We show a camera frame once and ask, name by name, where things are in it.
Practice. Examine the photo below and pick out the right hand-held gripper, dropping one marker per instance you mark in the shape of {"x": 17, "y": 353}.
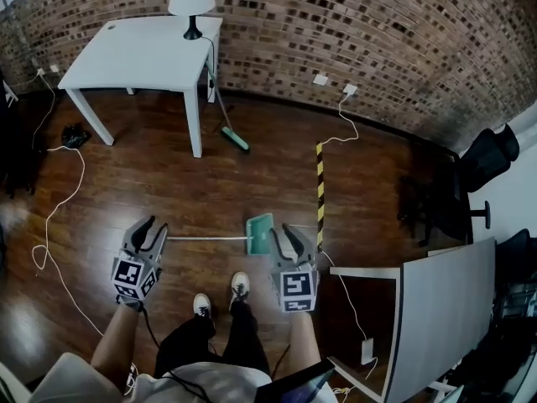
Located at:
{"x": 295, "y": 286}

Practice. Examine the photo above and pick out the yellow black striped floor strip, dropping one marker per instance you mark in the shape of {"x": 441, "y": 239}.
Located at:
{"x": 320, "y": 191}

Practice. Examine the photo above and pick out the black wristband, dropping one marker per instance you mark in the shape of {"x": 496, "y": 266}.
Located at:
{"x": 130, "y": 305}

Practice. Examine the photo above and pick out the person's right forearm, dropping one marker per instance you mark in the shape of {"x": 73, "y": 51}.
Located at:
{"x": 305, "y": 338}

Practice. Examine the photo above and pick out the person's left forearm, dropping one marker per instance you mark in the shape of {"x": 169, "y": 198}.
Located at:
{"x": 115, "y": 342}

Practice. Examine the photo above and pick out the person's left white shoe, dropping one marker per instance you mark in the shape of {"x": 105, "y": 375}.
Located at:
{"x": 202, "y": 305}

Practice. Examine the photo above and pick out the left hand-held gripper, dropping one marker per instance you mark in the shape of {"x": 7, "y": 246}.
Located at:
{"x": 128, "y": 275}

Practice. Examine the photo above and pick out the person's white shirt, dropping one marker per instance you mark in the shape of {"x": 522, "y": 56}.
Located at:
{"x": 218, "y": 382}

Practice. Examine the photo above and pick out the person's white shoe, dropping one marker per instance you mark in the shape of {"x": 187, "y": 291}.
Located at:
{"x": 240, "y": 286}
{"x": 202, "y": 305}

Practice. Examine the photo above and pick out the white power strip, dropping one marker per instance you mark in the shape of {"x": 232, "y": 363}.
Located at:
{"x": 367, "y": 352}

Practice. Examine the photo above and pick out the white square table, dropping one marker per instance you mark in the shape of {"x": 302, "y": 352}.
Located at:
{"x": 138, "y": 53}

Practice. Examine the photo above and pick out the person's black trousers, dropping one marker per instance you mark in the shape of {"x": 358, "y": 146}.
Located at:
{"x": 243, "y": 334}

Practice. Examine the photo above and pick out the black plastic bag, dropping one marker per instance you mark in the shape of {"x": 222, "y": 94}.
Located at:
{"x": 75, "y": 136}

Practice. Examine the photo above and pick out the black chest-mounted device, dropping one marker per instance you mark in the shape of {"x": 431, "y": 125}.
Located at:
{"x": 298, "y": 382}

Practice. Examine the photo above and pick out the grey desk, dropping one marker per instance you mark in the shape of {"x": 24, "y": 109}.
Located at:
{"x": 444, "y": 317}

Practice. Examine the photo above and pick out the person's right white shoe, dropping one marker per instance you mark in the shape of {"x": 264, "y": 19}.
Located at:
{"x": 240, "y": 286}

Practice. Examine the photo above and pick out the teal broom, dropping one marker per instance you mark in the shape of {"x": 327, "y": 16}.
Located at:
{"x": 235, "y": 139}

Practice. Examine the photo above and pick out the black office chair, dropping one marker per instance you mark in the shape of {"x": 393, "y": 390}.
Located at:
{"x": 482, "y": 162}
{"x": 17, "y": 158}

